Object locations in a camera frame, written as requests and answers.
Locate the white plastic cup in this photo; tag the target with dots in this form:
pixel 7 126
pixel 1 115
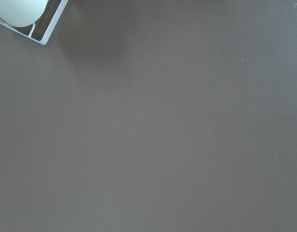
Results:
pixel 21 13

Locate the white wire cup rack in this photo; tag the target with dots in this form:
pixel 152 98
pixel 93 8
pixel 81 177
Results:
pixel 41 30

